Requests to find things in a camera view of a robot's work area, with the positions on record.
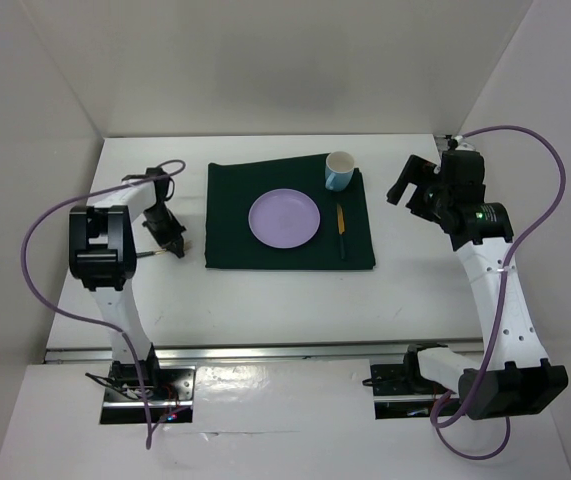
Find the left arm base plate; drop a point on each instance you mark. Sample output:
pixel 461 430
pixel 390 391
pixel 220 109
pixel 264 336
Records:
pixel 171 401

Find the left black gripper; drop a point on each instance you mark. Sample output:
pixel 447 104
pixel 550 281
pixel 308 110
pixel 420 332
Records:
pixel 172 237

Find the blue mug white inside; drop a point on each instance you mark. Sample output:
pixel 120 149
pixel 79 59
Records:
pixel 339 169

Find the gold fork green handle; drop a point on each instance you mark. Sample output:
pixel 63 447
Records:
pixel 151 253

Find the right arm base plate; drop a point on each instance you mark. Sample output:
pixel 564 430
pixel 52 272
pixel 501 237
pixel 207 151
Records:
pixel 396 397

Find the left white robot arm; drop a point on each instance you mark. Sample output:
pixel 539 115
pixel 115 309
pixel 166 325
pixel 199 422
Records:
pixel 103 257

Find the gold knife green handle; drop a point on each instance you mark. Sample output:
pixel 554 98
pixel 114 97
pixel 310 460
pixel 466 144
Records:
pixel 341 231

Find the aluminium rail front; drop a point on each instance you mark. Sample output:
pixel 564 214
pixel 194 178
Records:
pixel 264 352

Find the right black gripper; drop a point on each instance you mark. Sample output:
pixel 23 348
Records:
pixel 421 172

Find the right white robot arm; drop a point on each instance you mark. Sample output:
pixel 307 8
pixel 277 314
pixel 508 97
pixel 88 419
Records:
pixel 515 376

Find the lilac plastic plate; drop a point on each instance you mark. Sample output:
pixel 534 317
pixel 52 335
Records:
pixel 284 218

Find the dark green cloth napkin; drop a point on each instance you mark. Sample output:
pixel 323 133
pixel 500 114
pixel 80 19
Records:
pixel 232 189

